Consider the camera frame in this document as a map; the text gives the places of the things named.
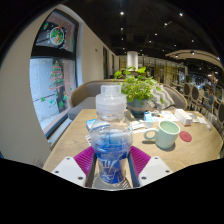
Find green potted plant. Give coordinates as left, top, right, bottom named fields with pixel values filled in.
left=113, top=66, right=165, bottom=118

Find window with festive decals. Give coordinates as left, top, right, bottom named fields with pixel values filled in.
left=29, top=9, right=84, bottom=139

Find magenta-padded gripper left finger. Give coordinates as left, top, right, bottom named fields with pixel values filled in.
left=51, top=145, right=98, bottom=188

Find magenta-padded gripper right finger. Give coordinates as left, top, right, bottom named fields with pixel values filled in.
left=127, top=145, right=174, bottom=188

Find flat round red coaster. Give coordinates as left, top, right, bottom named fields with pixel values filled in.
left=178, top=130, right=193, bottom=143

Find group of dining chairs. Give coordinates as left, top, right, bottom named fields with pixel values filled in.
left=181, top=81, right=224, bottom=134

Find clear bottle with blue label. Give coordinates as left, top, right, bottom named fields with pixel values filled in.
left=89, top=84, right=134, bottom=185

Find grey sofa with wooden frame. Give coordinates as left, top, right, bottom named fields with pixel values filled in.
left=67, top=79, right=189, bottom=121

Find white tube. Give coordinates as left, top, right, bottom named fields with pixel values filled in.
left=129, top=121, right=146, bottom=131

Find colourful printed leaflet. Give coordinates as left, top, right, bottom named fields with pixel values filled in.
left=151, top=109, right=179, bottom=123

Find group of ceiling lights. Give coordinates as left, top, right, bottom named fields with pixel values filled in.
left=118, top=9, right=201, bottom=58

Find white round column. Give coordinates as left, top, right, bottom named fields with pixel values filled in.
left=126, top=50, right=139, bottom=71

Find pale green mug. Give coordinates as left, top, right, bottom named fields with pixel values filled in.
left=143, top=120, right=181, bottom=150

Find white book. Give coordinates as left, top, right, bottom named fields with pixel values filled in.
left=173, top=108, right=194, bottom=127

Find grey chevron pillow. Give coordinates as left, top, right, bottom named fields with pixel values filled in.
left=148, top=84, right=176, bottom=111

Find blue and white small box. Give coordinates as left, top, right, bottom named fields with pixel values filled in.
left=85, top=118, right=101, bottom=132

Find light blue small carton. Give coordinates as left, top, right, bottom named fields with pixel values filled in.
left=143, top=111, right=155, bottom=129

